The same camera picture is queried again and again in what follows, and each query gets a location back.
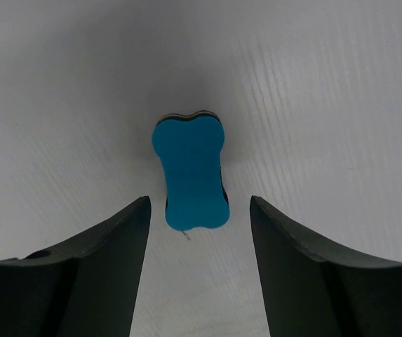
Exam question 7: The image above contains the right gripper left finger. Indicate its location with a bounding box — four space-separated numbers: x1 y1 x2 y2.
0 197 151 336

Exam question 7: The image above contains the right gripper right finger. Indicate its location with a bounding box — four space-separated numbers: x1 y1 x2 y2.
250 196 402 336

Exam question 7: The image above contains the blue whiteboard eraser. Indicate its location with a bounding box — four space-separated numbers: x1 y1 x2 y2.
151 110 230 232

